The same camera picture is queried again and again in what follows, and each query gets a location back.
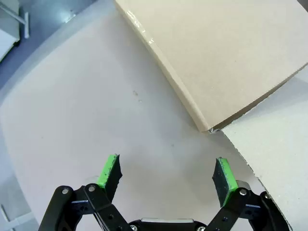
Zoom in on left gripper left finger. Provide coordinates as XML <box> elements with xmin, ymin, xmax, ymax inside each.
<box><xmin>39</xmin><ymin>154</ymin><xmax>131</xmax><ymax>231</ymax></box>

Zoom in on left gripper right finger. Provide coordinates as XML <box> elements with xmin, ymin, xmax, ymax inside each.
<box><xmin>204</xmin><ymin>157</ymin><xmax>291</xmax><ymax>231</ymax></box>

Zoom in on white metal furniture leg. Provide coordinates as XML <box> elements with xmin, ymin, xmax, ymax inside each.
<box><xmin>0</xmin><ymin>3</ymin><xmax>30</xmax><ymax>39</ymax></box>

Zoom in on brown cardboard shipping box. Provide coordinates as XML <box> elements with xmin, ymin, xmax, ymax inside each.
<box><xmin>114</xmin><ymin>0</ymin><xmax>308</xmax><ymax>231</ymax></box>

